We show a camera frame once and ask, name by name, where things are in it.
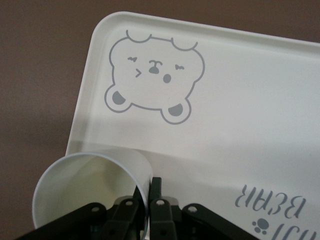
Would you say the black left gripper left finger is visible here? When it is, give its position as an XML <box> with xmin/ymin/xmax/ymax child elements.
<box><xmin>14</xmin><ymin>186</ymin><xmax>148</xmax><ymax>240</ymax></box>

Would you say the white plastic cup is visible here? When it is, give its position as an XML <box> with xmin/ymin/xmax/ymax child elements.
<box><xmin>31</xmin><ymin>147</ymin><xmax>154</xmax><ymax>240</ymax></box>

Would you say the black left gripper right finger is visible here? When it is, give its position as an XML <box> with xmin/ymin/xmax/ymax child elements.
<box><xmin>149</xmin><ymin>176</ymin><xmax>251</xmax><ymax>240</ymax></box>

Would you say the cream tray with bear print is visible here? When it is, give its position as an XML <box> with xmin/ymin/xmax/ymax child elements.
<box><xmin>65</xmin><ymin>10</ymin><xmax>320</xmax><ymax>240</ymax></box>

